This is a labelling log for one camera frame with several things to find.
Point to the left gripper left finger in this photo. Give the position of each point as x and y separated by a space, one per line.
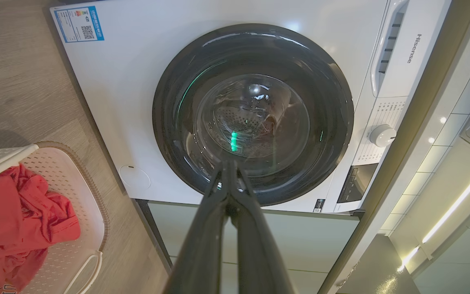
202 253

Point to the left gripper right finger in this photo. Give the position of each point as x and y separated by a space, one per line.
259 261

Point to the white perforated laundry basket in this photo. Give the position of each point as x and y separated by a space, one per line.
80 228

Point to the small black sticker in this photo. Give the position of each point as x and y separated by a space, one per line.
319 205

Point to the round white filter cover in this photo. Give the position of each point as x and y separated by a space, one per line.
135 177

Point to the dark washer display panel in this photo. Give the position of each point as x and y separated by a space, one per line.
357 183

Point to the round dark glass washer door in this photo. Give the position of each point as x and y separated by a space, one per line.
169 122

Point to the white front-load washing machine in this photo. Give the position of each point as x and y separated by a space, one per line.
129 102

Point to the round white control knob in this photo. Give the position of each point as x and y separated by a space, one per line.
382 135

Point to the red garment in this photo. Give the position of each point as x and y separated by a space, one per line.
10 220

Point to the LED light strip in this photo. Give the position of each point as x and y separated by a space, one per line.
455 204

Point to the white detergent drawer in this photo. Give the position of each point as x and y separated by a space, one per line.
386 45

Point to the blue energy label sticker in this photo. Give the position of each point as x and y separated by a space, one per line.
78 24

